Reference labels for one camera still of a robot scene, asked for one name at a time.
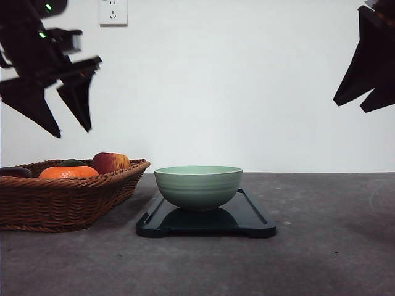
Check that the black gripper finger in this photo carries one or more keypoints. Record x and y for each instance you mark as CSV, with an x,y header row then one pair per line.
x,y
377,99
372,65

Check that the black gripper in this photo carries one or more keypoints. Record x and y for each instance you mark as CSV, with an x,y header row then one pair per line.
x,y
37,56

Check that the green ceramic bowl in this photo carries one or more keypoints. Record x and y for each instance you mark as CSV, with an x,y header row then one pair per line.
x,y
198,188

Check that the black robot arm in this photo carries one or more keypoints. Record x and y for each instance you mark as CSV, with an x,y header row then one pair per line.
x,y
12,11

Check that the brown wicker basket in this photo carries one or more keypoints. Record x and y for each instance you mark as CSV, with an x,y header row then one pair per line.
x,y
38,204

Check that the dark green fruit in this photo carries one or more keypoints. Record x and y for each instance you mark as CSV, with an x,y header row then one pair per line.
x,y
71,163

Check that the orange tangerine fruit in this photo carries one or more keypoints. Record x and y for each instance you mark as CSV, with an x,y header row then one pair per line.
x,y
68,171

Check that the red yellow apple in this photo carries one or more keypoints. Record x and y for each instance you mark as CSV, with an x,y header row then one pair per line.
x,y
106,162

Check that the dark purple fruit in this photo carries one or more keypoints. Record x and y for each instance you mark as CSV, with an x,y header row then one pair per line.
x,y
15,171

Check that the black rectangular tray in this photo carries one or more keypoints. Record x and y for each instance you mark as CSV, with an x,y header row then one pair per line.
x,y
242,216

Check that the white wall socket left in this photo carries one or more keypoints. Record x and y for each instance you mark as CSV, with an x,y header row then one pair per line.
x,y
113,14

